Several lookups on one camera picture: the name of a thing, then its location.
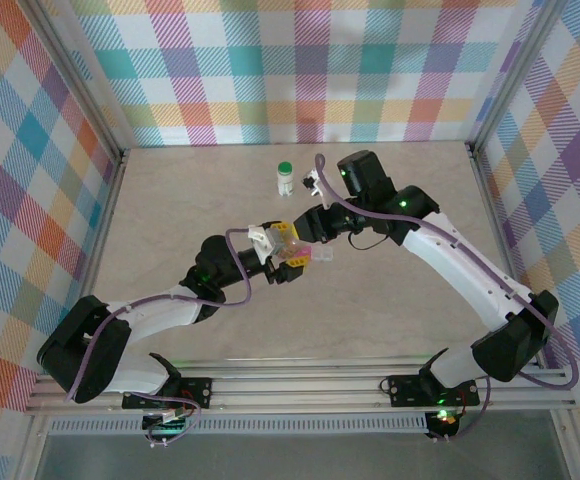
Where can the pink clear pill organizer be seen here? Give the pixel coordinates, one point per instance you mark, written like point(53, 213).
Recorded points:
point(322, 255)

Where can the white bottle green cap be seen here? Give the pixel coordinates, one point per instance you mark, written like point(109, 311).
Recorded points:
point(285, 182)

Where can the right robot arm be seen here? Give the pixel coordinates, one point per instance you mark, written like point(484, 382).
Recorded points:
point(460, 265)

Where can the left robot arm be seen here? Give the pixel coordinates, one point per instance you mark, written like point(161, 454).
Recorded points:
point(155, 315)

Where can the left controller board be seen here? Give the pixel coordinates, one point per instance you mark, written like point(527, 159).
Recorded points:
point(170, 428)

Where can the controller board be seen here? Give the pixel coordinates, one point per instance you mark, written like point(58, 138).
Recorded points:
point(442, 417)
point(170, 428)

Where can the right controller board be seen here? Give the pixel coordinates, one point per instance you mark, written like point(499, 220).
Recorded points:
point(442, 417)

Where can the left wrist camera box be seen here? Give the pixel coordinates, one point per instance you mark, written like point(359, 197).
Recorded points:
point(260, 242)

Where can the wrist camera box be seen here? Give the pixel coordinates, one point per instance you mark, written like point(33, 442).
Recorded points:
point(260, 242)
point(314, 180)

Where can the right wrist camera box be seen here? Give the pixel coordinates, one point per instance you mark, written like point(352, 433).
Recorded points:
point(314, 180)

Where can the aluminium front rail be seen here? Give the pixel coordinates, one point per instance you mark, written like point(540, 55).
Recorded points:
point(295, 387)

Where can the aluminium side rail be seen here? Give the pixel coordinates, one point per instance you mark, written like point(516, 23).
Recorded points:
point(95, 250)
point(496, 210)

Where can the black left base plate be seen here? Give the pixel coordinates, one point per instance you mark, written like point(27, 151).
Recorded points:
point(197, 390)

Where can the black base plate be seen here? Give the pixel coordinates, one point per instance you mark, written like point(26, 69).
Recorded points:
point(405, 387)
point(197, 390)

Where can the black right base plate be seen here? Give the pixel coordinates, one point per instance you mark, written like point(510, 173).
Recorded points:
point(405, 387)

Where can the aluminium rear frame post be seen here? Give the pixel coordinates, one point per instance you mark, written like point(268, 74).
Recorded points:
point(77, 75)
point(516, 75)

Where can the aluminium frame leg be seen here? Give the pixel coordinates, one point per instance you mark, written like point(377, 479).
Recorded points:
point(32, 450)
point(572, 450)

